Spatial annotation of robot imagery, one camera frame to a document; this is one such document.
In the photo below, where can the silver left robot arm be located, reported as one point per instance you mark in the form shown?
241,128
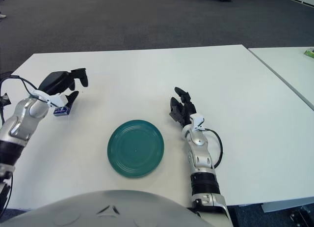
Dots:
19,123

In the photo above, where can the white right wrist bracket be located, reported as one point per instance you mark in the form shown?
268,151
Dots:
197,120

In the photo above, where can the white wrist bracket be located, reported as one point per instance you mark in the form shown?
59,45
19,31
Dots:
59,99
197,120

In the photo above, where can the black wheeled base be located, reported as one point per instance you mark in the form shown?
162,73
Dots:
301,217

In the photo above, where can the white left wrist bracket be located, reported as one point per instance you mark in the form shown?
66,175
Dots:
59,99

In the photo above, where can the grey robot torso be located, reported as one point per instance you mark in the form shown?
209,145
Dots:
110,212

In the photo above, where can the green round plate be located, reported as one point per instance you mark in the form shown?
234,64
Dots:
136,150

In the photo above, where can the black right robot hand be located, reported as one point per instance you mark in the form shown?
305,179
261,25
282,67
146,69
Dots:
185,111

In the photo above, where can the green package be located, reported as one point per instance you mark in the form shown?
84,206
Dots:
310,53

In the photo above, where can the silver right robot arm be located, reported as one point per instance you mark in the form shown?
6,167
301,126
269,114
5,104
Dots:
203,160

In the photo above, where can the blue purple gum box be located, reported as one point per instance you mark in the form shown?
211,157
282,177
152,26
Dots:
61,110

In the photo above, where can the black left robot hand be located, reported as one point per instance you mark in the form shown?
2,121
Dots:
55,82

